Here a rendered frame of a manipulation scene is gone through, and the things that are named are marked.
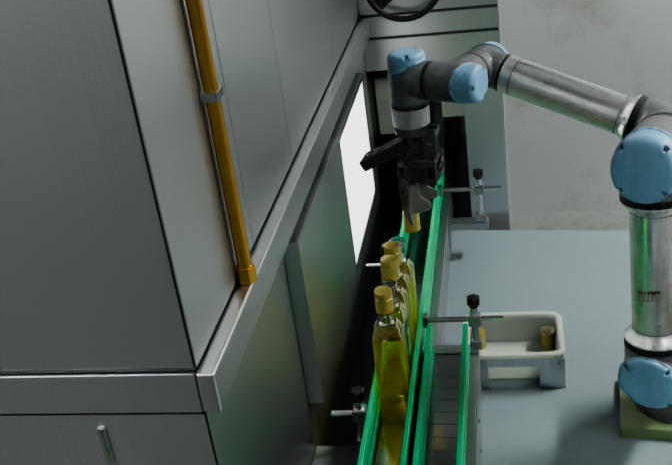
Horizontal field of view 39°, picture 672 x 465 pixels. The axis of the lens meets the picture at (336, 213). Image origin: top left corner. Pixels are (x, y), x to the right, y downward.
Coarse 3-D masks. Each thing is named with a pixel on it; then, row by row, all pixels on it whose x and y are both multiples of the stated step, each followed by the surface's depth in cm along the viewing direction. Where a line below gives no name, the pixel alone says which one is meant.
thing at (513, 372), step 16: (496, 368) 210; (512, 368) 209; (528, 368) 208; (544, 368) 208; (560, 368) 207; (496, 384) 212; (512, 384) 211; (528, 384) 210; (544, 384) 209; (560, 384) 209
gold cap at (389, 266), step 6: (384, 258) 187; (390, 258) 186; (396, 258) 186; (384, 264) 185; (390, 264) 185; (396, 264) 186; (384, 270) 186; (390, 270) 186; (396, 270) 186; (384, 276) 187; (390, 276) 186; (396, 276) 187
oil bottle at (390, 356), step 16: (384, 336) 177; (400, 336) 178; (384, 352) 179; (400, 352) 178; (384, 368) 181; (400, 368) 180; (384, 384) 182; (400, 384) 182; (384, 400) 184; (400, 400) 183; (384, 416) 186; (400, 416) 185
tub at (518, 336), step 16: (512, 320) 222; (528, 320) 221; (544, 320) 220; (560, 320) 216; (496, 336) 224; (512, 336) 223; (528, 336) 223; (560, 336) 211; (480, 352) 221; (496, 352) 221; (512, 352) 220; (528, 352) 207; (544, 352) 206; (560, 352) 206
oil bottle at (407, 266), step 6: (408, 258) 200; (402, 264) 198; (408, 264) 198; (402, 270) 198; (408, 270) 198; (414, 270) 202; (414, 276) 202; (414, 282) 201; (414, 288) 201; (414, 294) 200; (414, 300) 201; (414, 306) 201; (414, 312) 202; (414, 318) 202
